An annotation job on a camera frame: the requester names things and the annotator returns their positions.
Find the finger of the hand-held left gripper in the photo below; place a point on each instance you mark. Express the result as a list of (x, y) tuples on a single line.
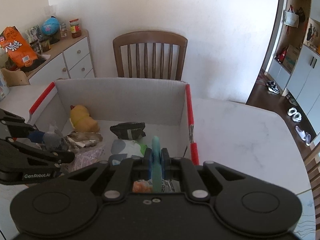
[(65, 157), (36, 136)]

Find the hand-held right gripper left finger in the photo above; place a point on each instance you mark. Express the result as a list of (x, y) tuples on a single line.
[(148, 165)]

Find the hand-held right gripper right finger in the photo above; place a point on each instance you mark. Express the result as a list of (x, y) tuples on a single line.
[(165, 165)]

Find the mint green tool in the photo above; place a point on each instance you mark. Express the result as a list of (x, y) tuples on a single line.
[(156, 155)]

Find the grey packet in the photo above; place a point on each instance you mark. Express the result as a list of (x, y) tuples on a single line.
[(53, 138)]

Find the silver food pouch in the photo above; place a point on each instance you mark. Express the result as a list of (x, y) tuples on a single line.
[(170, 186)]

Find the purple white packet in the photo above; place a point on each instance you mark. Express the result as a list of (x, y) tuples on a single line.
[(87, 157)]

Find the dark snack packet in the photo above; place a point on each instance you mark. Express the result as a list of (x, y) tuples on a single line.
[(127, 130)]

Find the yellow spotted cat toy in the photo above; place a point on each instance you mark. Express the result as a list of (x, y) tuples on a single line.
[(82, 120)]

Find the red cardboard box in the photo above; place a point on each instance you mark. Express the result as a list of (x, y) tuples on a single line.
[(120, 100)]

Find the white marble desktop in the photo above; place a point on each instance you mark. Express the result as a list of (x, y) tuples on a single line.
[(237, 135)]

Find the crumpled silver packet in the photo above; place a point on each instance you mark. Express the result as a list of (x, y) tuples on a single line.
[(85, 137)]

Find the printed paper roll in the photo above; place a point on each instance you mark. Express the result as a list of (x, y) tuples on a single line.
[(3, 85)]

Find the orange snack bag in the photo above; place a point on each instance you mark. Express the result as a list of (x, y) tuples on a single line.
[(17, 50)]

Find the dark jar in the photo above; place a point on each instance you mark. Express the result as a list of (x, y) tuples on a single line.
[(45, 45)]

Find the white sideboard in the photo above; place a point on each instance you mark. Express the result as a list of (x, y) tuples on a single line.
[(77, 52)]

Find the photo cards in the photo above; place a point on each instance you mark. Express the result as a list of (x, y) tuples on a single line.
[(33, 32)]

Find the clear acrylic stand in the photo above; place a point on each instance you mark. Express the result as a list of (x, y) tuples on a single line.
[(63, 31)]

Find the blue globe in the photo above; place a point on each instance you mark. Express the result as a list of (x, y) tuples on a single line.
[(50, 26)]

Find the red lid sauce jar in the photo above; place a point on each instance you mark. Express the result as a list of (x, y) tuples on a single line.
[(75, 30)]

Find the wooden chair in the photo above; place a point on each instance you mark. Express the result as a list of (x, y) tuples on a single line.
[(150, 37), (313, 160)]

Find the white slipper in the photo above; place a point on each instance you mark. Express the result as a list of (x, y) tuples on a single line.
[(303, 135)]

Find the red toy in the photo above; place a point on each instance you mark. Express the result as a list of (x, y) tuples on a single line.
[(282, 55)]

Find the grey tote bag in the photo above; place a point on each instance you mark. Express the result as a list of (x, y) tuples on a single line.
[(290, 18)]

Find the grey wall cabinet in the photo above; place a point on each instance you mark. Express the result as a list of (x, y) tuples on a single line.
[(307, 80)]

